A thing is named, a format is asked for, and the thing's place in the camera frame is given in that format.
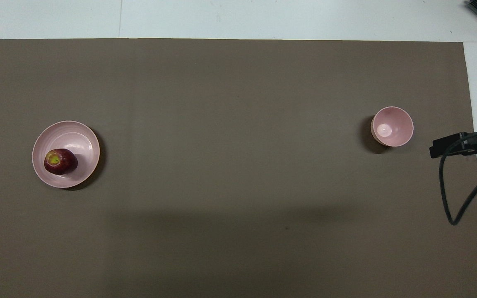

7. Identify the red apple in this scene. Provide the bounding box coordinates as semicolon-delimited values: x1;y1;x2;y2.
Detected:
43;148;78;176

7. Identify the pink bowl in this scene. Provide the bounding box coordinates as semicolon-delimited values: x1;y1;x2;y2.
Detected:
371;106;414;147

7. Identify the pink plate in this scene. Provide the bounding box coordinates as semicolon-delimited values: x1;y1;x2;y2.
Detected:
32;120;101;189

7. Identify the brown table mat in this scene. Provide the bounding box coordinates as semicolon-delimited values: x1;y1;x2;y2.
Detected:
0;38;477;298

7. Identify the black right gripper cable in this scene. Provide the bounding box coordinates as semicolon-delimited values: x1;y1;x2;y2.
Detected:
439;132;477;226

